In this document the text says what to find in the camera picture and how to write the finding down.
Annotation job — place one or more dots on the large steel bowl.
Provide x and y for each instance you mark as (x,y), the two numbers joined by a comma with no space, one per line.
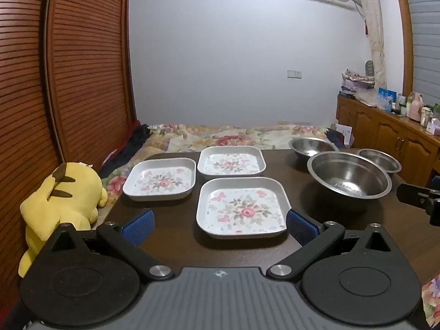
(347,175)

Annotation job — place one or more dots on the wooden window frame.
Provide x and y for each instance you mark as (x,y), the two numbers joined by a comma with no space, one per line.
(400,24)

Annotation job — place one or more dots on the floral blanket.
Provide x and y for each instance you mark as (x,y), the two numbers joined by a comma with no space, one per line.
(220,137)

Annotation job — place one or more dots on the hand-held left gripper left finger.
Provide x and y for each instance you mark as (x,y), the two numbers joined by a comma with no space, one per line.
(141,227)

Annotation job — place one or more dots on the white wall switch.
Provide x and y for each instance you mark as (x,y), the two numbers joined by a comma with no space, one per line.
(294,73)

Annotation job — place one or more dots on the shallow steel bowl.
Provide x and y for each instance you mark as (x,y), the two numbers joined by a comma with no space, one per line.
(311,146)

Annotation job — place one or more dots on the tissue box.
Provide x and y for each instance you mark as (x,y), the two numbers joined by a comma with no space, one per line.
(433,127)

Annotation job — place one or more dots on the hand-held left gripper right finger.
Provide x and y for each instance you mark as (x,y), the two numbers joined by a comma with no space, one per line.
(301,229)

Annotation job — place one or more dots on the grey window blind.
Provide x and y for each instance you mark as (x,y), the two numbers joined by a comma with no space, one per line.
(426,34)

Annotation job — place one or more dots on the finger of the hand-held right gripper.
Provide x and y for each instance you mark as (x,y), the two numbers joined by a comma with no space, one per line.
(412,196)
(436,182)

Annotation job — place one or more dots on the brown louvered wardrobe door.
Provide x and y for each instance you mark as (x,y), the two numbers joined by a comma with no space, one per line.
(20,92)
(89,58)

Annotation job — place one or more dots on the pink bottle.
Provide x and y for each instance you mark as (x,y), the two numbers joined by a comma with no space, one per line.
(416,108)

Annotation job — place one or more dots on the wooden cabinet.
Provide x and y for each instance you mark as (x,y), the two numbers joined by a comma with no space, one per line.
(388,134)

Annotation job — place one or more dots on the white floral square plate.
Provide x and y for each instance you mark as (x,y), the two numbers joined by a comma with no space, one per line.
(232,163)
(240,209)
(161,180)

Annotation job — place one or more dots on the small deep steel bowl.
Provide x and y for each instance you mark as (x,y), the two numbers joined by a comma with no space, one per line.
(378,160)

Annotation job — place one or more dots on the cream patterned curtain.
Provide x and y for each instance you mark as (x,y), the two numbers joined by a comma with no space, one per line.
(374,24)

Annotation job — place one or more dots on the small white jar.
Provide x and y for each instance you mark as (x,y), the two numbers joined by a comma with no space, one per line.
(426,117)

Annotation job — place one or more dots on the dark cloth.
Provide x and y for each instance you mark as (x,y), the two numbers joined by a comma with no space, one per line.
(132,144)

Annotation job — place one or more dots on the yellow cloth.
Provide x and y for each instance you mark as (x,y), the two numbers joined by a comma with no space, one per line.
(68,192)

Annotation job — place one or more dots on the white paper box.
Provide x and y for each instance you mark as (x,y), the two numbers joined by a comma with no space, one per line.
(343,133)

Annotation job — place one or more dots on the small grey fan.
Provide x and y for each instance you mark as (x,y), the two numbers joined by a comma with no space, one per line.
(369,68)

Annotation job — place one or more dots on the blue box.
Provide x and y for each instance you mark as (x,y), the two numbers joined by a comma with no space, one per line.
(386,99)

